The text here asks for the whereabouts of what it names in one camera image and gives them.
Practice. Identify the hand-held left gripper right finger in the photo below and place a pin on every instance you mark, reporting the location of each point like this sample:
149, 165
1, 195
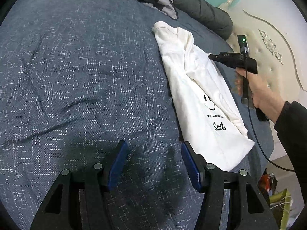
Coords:
190, 167

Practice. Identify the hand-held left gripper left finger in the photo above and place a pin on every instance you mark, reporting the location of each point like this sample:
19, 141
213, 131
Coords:
117, 165

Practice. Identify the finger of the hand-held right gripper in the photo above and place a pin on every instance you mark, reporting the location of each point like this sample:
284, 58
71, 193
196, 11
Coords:
217, 57

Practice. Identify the white long-sleeve shirt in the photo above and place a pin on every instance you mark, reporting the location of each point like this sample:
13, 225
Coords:
191, 88

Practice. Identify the person's right forearm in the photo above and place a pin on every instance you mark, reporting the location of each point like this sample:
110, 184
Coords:
292, 129

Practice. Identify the person's right hand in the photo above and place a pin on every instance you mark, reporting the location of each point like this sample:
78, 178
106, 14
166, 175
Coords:
263, 95

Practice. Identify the red-orange bag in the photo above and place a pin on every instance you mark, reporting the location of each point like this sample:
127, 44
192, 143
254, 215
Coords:
267, 182

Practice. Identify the bed with blue-grey sheet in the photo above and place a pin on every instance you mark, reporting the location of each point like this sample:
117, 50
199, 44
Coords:
72, 76

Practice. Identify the green bag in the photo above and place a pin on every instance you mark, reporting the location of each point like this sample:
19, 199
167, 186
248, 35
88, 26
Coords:
285, 210

